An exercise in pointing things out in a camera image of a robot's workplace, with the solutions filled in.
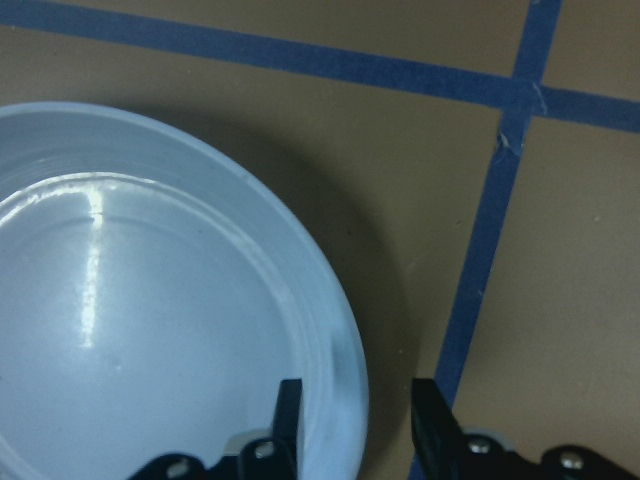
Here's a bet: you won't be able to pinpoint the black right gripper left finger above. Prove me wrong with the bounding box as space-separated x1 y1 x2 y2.
131 379 303 480

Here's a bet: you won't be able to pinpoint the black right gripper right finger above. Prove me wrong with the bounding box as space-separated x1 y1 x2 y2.
411 378 638 480

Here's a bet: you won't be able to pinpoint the blue plate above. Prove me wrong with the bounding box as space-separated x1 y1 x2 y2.
1 102 369 479

